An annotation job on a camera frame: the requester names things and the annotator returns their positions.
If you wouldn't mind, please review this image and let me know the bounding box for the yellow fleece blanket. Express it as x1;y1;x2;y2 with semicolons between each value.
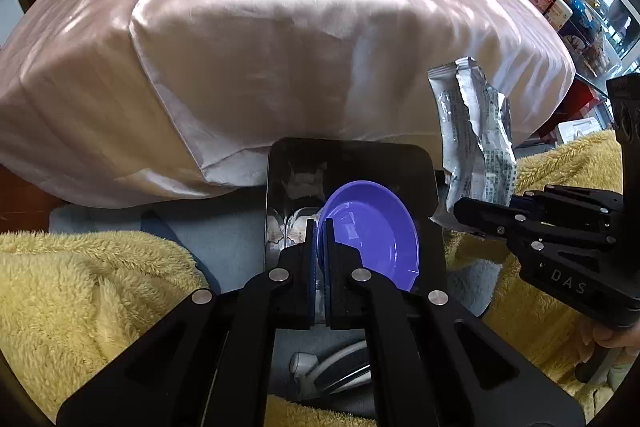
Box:
0;129;632;427

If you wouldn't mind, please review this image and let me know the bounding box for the pink satin sheet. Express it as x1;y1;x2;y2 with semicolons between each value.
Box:
0;0;576;210

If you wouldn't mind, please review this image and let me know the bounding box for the silver foil packet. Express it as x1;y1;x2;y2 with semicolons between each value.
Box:
427;56;518;228

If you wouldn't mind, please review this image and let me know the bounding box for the grey blue cushion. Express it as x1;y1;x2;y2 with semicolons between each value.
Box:
49;184;268;295

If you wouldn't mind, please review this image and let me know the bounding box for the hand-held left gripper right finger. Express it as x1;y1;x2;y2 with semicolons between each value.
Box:
324;219;586;427

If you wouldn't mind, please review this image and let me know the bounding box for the person's right hand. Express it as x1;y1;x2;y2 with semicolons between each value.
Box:
575;326;640;384

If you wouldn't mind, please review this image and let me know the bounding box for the purple plastic bowl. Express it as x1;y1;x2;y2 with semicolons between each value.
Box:
316;180;420;293

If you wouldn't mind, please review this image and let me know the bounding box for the white cable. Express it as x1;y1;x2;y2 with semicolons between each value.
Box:
289;341;372;403

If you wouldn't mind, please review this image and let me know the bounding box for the crumpled clear wrapper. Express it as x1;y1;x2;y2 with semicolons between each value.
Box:
269;161;328;254

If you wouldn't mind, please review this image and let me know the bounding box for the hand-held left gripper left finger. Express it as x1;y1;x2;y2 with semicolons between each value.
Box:
56;219;319;427

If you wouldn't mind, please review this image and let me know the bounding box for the black rectangular bin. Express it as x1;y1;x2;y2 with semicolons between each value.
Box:
264;137;447;408

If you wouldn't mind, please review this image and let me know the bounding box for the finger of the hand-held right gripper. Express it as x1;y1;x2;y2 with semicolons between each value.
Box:
450;197;618;254
510;185;626;222

